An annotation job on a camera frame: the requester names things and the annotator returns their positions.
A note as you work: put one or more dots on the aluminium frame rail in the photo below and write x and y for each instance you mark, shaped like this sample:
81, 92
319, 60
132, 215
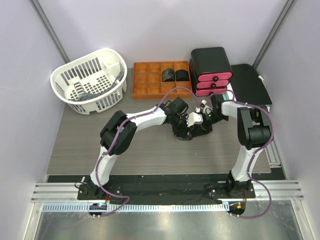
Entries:
54, 192

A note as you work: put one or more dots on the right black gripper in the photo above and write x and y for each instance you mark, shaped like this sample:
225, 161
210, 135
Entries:
207, 127

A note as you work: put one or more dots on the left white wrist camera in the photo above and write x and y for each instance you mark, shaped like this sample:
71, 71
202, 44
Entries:
194, 118

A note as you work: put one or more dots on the floral navy tie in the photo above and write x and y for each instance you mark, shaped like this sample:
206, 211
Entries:
187, 134

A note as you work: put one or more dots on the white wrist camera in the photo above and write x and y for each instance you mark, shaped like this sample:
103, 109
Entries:
204, 108
194, 118

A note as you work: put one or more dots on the white slotted cable duct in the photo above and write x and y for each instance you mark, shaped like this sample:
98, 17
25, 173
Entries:
99, 207

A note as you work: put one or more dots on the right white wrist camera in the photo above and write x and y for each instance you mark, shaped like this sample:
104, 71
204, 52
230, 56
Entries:
204, 108

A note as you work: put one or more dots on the rolled dark patterned tie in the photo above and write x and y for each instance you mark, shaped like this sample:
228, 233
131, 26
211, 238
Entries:
168, 75

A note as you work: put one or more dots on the white plastic basket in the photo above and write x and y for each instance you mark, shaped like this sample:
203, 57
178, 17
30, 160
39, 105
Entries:
77, 76

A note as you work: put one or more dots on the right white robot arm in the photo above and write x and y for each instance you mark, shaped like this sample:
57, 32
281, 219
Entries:
255, 131

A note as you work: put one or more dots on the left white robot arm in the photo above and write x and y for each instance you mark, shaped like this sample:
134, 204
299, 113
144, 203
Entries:
117, 135

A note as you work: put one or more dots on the white teal booklet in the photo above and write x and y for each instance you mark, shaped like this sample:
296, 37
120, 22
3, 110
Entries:
229, 93

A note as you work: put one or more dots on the black folder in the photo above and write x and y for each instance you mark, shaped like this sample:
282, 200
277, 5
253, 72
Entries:
247, 86

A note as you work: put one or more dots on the black pink drawer unit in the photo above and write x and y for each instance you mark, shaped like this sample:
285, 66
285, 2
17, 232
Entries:
210, 70

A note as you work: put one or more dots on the blue patterned tie in basket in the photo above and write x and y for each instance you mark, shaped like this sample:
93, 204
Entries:
102, 87

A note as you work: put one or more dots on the orange compartment tray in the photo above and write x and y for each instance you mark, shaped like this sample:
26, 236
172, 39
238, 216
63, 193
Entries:
153, 80

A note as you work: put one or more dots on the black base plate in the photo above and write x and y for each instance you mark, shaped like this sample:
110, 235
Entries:
166, 188

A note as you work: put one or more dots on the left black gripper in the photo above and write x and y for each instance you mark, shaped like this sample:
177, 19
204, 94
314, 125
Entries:
184, 130

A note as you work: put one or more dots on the rolled black tie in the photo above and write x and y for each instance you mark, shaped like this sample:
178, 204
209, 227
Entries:
182, 75

